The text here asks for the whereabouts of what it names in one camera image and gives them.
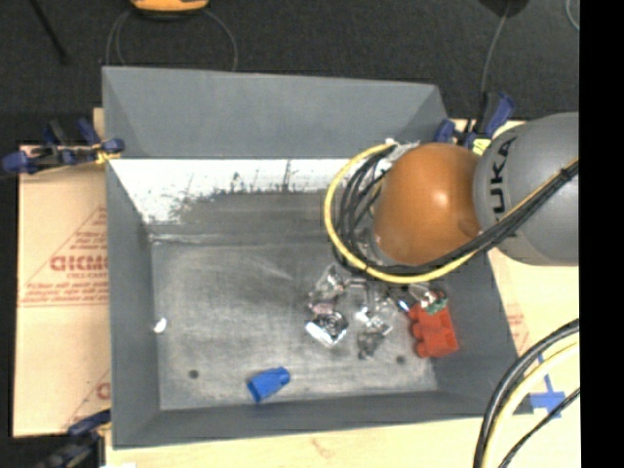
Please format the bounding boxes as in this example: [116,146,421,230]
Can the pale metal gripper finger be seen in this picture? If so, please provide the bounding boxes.
[357,307,395,360]
[305,264,350,349]

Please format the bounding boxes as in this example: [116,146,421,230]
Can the red toy brick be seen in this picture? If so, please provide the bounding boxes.
[408,299,460,359]

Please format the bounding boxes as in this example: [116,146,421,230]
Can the brown cardboard board, red print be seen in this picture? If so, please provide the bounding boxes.
[12,106,532,439]

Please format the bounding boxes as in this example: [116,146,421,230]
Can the grey metal bin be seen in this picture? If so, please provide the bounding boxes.
[100,65,521,448]

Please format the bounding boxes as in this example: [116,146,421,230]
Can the blue toy brick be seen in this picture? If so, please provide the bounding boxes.
[246,366,292,405]

